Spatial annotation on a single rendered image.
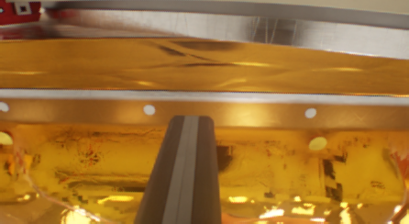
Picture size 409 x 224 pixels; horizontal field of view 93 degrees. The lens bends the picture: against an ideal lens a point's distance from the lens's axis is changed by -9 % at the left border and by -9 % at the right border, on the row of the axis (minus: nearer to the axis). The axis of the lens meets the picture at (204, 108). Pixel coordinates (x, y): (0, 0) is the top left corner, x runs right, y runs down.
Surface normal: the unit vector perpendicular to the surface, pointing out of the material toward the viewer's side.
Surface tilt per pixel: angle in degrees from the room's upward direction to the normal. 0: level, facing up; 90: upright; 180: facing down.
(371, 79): 90
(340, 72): 90
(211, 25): 90
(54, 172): 130
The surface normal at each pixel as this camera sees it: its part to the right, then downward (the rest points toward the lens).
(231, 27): -0.35, 0.44
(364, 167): -0.20, -0.30
